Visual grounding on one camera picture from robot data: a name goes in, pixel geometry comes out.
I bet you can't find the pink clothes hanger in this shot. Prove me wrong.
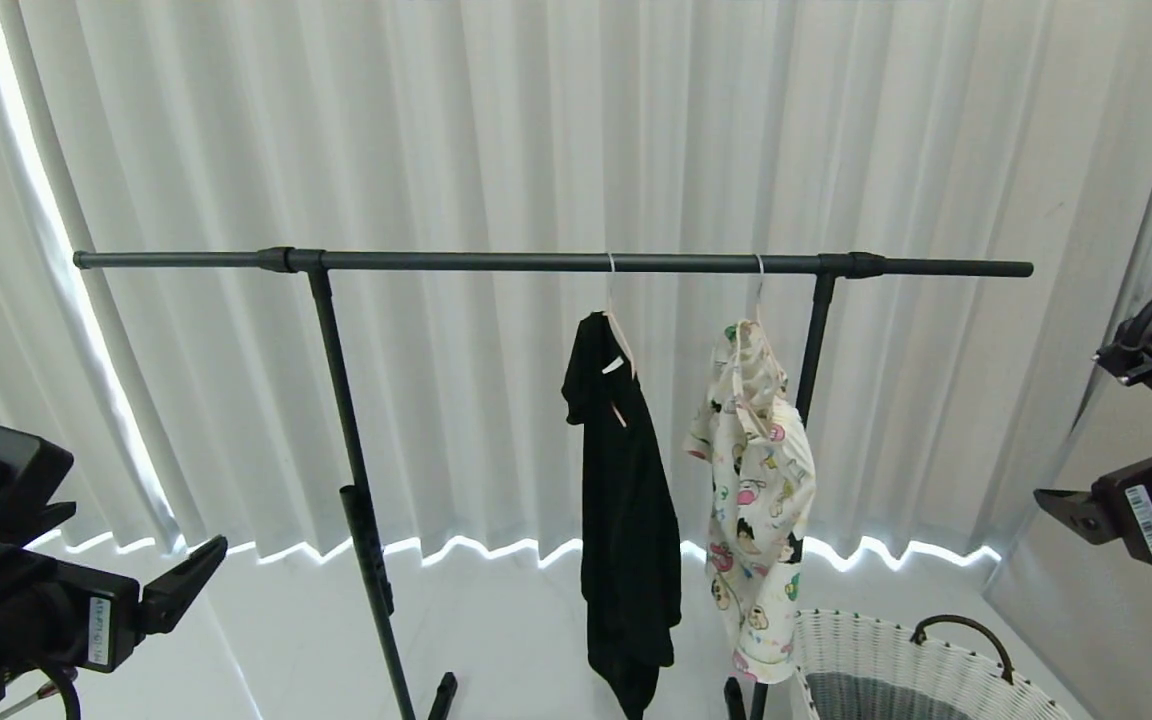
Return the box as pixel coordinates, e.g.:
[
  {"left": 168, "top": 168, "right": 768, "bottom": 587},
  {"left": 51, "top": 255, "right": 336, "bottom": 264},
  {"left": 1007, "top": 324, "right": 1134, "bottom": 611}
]
[
  {"left": 731, "top": 253, "right": 769, "bottom": 401},
  {"left": 601, "top": 253, "right": 639, "bottom": 429}
]

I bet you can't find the white laundry basket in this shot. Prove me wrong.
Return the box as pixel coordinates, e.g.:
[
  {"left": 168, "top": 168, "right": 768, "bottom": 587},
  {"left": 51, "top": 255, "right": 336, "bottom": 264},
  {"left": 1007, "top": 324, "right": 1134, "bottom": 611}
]
[{"left": 791, "top": 608, "right": 1072, "bottom": 720}]

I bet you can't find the black short-sleeved shirt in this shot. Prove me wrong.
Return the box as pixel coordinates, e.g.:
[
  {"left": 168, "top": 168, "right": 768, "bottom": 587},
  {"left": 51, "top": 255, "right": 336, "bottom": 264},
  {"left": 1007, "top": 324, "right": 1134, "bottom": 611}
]
[{"left": 561, "top": 312, "right": 684, "bottom": 719}]

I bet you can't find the white curtain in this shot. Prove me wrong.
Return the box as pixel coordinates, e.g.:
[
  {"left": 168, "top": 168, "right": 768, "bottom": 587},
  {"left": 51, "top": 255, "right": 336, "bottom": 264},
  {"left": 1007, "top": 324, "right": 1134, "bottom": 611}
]
[{"left": 0, "top": 0, "right": 1152, "bottom": 571}]

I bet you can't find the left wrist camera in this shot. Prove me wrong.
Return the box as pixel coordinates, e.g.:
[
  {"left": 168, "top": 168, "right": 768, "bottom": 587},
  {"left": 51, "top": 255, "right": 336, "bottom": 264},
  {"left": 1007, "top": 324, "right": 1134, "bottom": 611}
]
[{"left": 0, "top": 418, "right": 77, "bottom": 546}]

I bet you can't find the cream printed garment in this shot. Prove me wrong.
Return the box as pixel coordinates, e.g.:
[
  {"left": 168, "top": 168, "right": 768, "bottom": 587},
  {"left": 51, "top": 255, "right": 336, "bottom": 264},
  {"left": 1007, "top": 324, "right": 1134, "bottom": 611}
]
[{"left": 684, "top": 318, "right": 819, "bottom": 686}]

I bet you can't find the black clothes rack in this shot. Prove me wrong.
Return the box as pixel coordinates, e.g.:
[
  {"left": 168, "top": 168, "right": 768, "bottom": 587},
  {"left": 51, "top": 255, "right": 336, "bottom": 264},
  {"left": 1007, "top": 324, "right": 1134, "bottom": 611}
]
[{"left": 73, "top": 247, "right": 1035, "bottom": 720}]

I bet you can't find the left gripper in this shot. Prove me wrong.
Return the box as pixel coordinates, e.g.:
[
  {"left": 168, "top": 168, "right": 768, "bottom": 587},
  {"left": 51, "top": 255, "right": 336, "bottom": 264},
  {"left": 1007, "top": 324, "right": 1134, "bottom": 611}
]
[{"left": 0, "top": 535, "right": 230, "bottom": 691}]

